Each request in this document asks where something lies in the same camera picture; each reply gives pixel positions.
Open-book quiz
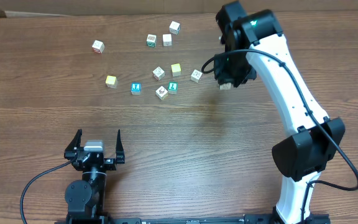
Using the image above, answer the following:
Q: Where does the dark green J wooden block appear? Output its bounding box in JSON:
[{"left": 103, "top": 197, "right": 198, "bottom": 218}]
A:
[{"left": 169, "top": 21, "right": 180, "bottom": 35}]

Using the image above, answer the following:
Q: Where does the blue T wooden block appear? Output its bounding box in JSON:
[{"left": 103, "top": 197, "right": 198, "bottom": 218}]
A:
[{"left": 131, "top": 83, "right": 142, "bottom": 95}]

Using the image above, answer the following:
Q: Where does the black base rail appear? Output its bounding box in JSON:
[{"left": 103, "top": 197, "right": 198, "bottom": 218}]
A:
[{"left": 54, "top": 213, "right": 331, "bottom": 224}]

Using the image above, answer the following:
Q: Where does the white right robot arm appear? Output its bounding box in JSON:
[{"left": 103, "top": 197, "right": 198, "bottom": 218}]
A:
[{"left": 213, "top": 1, "right": 345, "bottom": 223}]

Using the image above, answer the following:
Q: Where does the plain I wooden block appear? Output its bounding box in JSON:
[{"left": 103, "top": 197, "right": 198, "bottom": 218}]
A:
[{"left": 190, "top": 70, "right": 203, "bottom": 83}]

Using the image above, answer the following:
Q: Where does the red U wooden block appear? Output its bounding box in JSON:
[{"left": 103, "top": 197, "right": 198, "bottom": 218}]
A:
[{"left": 92, "top": 40, "right": 105, "bottom": 54}]

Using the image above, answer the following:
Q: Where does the green L wooden block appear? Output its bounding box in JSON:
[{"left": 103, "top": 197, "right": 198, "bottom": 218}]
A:
[{"left": 168, "top": 82, "right": 178, "bottom": 94}]

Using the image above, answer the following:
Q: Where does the green B wooden block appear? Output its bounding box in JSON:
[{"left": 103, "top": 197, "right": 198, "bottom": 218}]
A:
[{"left": 146, "top": 34, "right": 157, "bottom": 47}]

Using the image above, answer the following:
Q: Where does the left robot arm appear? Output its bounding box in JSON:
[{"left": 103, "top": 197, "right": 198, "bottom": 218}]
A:
[{"left": 64, "top": 129, "right": 125, "bottom": 223}]

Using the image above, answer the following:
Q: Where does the red bird yellow block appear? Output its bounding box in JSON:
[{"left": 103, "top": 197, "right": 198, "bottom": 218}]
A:
[{"left": 155, "top": 86, "right": 168, "bottom": 100}]

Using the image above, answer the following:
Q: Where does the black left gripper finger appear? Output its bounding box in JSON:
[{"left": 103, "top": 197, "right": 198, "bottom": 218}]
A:
[
  {"left": 116, "top": 129, "right": 125, "bottom": 164},
  {"left": 65, "top": 129, "right": 82, "bottom": 152}
]

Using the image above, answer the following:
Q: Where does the yellow S wooden block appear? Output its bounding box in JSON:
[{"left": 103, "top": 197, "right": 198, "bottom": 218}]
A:
[{"left": 171, "top": 63, "right": 181, "bottom": 77}]

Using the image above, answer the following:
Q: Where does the red C wooden block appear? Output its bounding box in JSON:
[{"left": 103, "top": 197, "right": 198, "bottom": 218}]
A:
[{"left": 152, "top": 67, "right": 165, "bottom": 81}]

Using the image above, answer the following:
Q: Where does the yellow top left block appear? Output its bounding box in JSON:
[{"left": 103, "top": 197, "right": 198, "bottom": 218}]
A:
[{"left": 105, "top": 75, "right": 117, "bottom": 88}]

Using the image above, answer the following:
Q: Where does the brown cardboard backdrop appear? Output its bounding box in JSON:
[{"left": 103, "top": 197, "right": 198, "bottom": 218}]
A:
[{"left": 0, "top": 0, "right": 358, "bottom": 17}]

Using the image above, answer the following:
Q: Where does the ice cream wooden block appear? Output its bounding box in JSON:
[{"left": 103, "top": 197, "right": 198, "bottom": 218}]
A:
[{"left": 162, "top": 34, "right": 172, "bottom": 47}]

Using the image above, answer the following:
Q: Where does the yellow top duck block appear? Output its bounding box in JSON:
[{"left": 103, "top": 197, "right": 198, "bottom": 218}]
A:
[{"left": 219, "top": 83, "right": 232, "bottom": 90}]

